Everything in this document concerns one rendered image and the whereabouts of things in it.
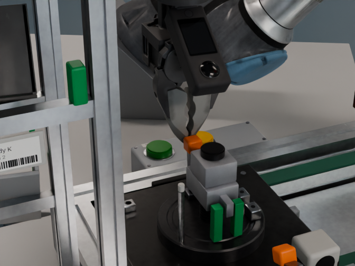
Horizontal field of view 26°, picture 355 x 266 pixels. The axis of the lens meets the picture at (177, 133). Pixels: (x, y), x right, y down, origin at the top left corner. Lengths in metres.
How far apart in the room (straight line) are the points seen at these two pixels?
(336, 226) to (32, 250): 0.45
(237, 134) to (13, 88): 0.67
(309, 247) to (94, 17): 0.50
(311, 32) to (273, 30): 2.77
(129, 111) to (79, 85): 0.89
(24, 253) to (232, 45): 0.50
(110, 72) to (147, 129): 0.87
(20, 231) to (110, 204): 0.57
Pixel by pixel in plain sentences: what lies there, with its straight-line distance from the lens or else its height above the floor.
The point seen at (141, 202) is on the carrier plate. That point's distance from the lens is 1.06.
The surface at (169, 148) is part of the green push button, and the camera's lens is 1.17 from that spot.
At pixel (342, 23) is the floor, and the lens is 4.24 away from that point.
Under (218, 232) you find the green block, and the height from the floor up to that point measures 1.00.
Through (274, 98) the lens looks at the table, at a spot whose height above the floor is 0.86.
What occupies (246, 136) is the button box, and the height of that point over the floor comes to 0.96.
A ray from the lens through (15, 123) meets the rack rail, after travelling 0.58.
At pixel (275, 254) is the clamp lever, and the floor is 1.07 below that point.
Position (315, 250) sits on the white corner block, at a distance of 0.96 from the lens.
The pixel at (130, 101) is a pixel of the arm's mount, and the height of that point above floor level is 0.90.
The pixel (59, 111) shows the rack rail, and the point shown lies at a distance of 0.59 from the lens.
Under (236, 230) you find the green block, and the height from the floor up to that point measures 1.00.
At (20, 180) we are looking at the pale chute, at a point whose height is 1.17.
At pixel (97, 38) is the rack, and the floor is 1.36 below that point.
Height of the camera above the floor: 1.59
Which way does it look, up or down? 31 degrees down
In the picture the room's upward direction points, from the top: straight up
